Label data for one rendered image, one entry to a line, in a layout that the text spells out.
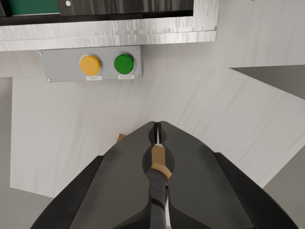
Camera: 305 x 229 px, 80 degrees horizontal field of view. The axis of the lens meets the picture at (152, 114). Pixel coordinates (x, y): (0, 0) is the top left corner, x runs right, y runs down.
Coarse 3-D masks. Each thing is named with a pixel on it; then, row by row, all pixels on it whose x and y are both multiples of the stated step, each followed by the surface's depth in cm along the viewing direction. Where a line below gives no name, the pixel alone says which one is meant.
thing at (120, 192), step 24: (120, 144) 10; (144, 144) 10; (120, 168) 9; (144, 168) 10; (96, 192) 8; (120, 192) 8; (144, 192) 7; (96, 216) 7; (120, 216) 7; (144, 216) 7
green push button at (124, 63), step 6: (120, 54) 37; (126, 54) 37; (114, 60) 37; (120, 60) 37; (126, 60) 37; (132, 60) 37; (114, 66) 37; (120, 66) 37; (126, 66) 37; (132, 66) 37; (120, 72) 38; (126, 72) 38
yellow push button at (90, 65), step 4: (88, 56) 36; (92, 56) 37; (84, 60) 37; (88, 60) 37; (92, 60) 37; (96, 60) 37; (80, 64) 37; (84, 64) 37; (88, 64) 37; (92, 64) 37; (96, 64) 37; (84, 68) 37; (88, 68) 37; (92, 68) 37; (96, 68) 37; (84, 72) 38; (88, 72) 38; (92, 72) 38; (96, 72) 38
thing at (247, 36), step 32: (224, 0) 41; (256, 0) 41; (288, 0) 41; (224, 32) 44; (256, 32) 44; (288, 32) 44; (0, 64) 48; (32, 64) 48; (160, 64) 48; (192, 64) 48; (224, 64) 48; (256, 64) 48; (288, 64) 48
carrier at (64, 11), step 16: (64, 0) 32; (80, 0) 32; (96, 0) 32; (112, 0) 32; (128, 0) 32; (144, 0) 32; (160, 0) 32; (176, 0) 32; (192, 0) 32; (64, 16) 33
